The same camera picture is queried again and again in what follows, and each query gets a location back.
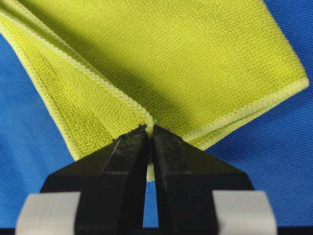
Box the right gripper white-tipped right finger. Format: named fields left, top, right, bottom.
left=153, top=126, right=277, bottom=235

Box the right gripper teal-padded left finger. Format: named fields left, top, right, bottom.
left=16, top=125, right=149, bottom=235

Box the yellow-green microfiber towel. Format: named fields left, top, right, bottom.
left=0, top=0, right=310, bottom=182

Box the blue table cloth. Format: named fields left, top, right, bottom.
left=0, top=0, right=313, bottom=228

